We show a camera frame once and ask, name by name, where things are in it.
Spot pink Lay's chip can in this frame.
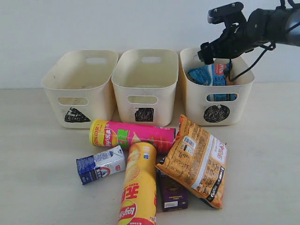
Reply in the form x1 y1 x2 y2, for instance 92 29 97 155
89 119 176 154

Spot cream bin square mark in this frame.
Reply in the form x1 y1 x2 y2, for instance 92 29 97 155
112 49 179 127

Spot cream bin triangle mark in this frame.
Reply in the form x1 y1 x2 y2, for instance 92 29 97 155
42 50 119 129

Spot blue noodle packet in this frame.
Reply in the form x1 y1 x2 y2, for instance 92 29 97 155
188 63 237 102

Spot purple drink carton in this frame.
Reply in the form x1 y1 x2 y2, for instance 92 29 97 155
157 169 188 212

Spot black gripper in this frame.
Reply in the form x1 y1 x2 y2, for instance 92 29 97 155
197 22 255 65

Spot orange noodle packet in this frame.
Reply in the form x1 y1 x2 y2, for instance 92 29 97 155
156 114 227 209

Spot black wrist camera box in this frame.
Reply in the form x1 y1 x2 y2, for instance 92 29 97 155
207 1 246 27

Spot blue white milk carton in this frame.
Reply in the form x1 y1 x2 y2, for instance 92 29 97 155
76 145 126 185

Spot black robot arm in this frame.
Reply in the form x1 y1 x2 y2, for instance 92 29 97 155
197 2 300 65

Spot cream bin circle mark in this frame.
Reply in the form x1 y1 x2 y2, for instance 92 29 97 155
180 47 255 126

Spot yellow Lay's chip can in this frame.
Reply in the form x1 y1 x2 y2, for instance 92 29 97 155
118 142 157 225

